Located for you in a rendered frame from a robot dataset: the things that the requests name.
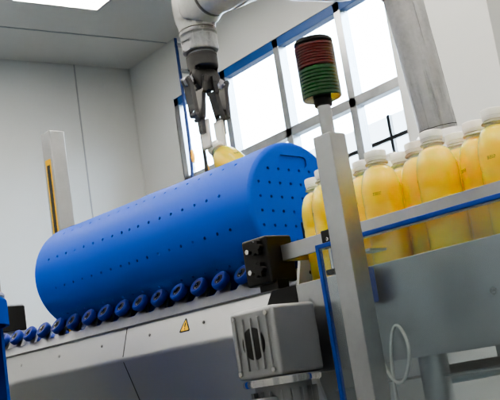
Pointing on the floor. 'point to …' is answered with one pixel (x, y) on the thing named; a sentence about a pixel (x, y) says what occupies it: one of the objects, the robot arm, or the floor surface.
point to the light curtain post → (57, 180)
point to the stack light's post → (351, 267)
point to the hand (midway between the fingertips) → (213, 135)
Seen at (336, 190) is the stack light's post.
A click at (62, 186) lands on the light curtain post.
